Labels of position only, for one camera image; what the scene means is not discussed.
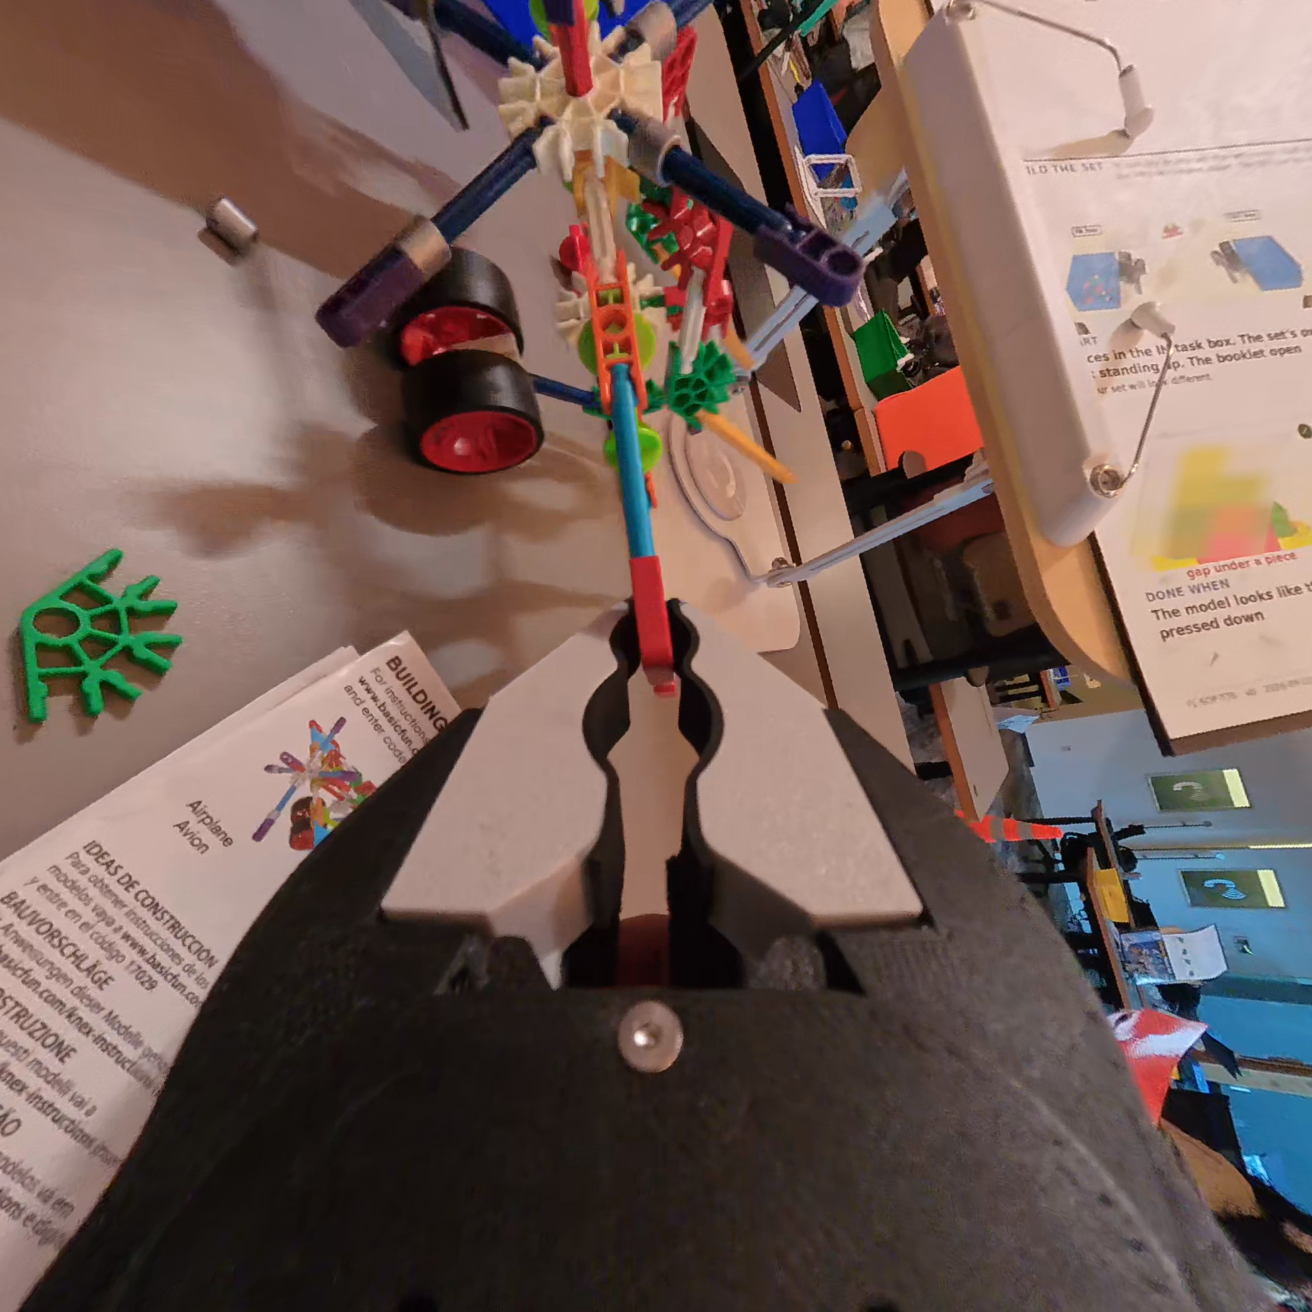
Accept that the orange traffic cone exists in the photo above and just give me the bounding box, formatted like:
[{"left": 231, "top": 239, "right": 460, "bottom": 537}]
[{"left": 956, "top": 809, "right": 1064, "bottom": 847}]

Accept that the green plastic bin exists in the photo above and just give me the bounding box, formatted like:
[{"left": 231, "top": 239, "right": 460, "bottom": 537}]
[{"left": 852, "top": 311, "right": 916, "bottom": 403}]

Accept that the orange plastic bin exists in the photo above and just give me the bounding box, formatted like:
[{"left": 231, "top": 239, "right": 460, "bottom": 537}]
[{"left": 875, "top": 367, "right": 987, "bottom": 480}]

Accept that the white tilted reading stand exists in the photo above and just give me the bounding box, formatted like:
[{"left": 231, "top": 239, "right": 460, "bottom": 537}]
[{"left": 656, "top": 0, "right": 1312, "bottom": 755}]

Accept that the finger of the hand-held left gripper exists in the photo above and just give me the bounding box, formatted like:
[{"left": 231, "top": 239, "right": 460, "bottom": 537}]
[{"left": 352, "top": 0, "right": 474, "bottom": 134}]

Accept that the printed instruction sheet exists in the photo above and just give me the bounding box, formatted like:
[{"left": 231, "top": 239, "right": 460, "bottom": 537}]
[{"left": 1009, "top": 0, "right": 1312, "bottom": 744}]

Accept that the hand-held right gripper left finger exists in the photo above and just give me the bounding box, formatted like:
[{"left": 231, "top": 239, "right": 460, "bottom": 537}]
[{"left": 380, "top": 600, "right": 631, "bottom": 987}]

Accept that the green wall sign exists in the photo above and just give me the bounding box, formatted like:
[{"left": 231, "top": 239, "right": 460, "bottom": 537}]
[
  {"left": 1148, "top": 769, "right": 1253, "bottom": 814},
  {"left": 1180, "top": 869, "right": 1287, "bottom": 911}
]

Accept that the colourful toy construction model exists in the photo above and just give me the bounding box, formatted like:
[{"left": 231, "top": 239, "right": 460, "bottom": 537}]
[{"left": 313, "top": 0, "right": 867, "bottom": 698}]

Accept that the green toy connector piece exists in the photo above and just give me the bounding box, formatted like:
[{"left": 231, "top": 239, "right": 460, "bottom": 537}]
[{"left": 19, "top": 548, "right": 185, "bottom": 723}]

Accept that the folded instruction booklet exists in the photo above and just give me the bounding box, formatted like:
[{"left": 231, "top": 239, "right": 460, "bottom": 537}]
[{"left": 0, "top": 644, "right": 467, "bottom": 1303}]

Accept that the small blue plastic bin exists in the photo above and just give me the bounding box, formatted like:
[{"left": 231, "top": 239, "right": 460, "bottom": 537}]
[{"left": 792, "top": 80, "right": 855, "bottom": 158}]

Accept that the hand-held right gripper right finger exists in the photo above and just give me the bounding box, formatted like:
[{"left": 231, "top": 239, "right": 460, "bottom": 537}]
[{"left": 669, "top": 600, "right": 930, "bottom": 987}]

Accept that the printed plastic bag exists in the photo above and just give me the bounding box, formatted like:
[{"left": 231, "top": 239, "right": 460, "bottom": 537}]
[{"left": 1108, "top": 1009, "right": 1211, "bottom": 1123}]

